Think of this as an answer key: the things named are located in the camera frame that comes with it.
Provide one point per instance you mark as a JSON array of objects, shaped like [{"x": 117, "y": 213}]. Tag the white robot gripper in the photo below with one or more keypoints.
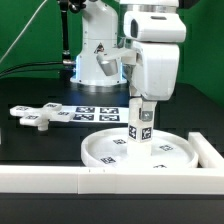
[{"x": 154, "y": 74}]

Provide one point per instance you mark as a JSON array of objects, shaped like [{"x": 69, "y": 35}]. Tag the white round table top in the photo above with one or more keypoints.
[{"x": 109, "y": 148}]

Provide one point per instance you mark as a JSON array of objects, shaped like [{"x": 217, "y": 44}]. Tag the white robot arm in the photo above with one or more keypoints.
[{"x": 107, "y": 55}]

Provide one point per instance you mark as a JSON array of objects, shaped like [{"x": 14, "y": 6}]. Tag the white marker sheet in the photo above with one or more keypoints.
[{"x": 94, "y": 114}]

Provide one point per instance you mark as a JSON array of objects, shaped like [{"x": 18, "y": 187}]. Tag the white right fence bar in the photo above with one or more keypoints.
[{"x": 208, "y": 155}]

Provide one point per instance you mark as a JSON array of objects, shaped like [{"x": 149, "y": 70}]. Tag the white fence bar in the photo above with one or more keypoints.
[
  {"x": 208, "y": 155},
  {"x": 82, "y": 180}
]

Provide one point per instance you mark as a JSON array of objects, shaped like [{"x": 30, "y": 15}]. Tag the white front fence bar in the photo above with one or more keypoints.
[{"x": 82, "y": 180}]

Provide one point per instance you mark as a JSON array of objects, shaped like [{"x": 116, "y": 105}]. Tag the white cross-shaped table base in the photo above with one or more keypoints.
[{"x": 40, "y": 117}]

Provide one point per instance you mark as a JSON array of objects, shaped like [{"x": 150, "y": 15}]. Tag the black camera stand pole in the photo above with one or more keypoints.
[{"x": 75, "y": 6}]

